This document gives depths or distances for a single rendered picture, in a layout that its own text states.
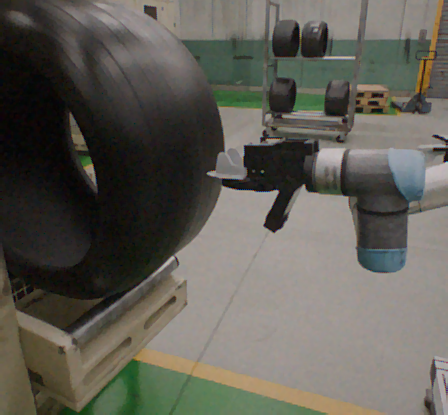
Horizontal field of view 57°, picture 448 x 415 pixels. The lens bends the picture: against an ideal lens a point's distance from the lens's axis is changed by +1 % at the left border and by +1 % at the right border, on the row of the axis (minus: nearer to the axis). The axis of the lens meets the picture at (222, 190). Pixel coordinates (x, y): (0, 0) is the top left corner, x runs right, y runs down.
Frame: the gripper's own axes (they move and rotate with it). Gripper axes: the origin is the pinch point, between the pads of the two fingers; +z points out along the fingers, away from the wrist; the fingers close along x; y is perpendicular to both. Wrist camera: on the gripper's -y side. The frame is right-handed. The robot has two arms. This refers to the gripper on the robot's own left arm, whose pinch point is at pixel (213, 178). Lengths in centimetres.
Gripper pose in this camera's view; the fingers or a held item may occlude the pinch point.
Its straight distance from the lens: 76.3
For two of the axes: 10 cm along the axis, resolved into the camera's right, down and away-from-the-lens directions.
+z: -8.7, -0.6, 4.9
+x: -4.8, 3.0, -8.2
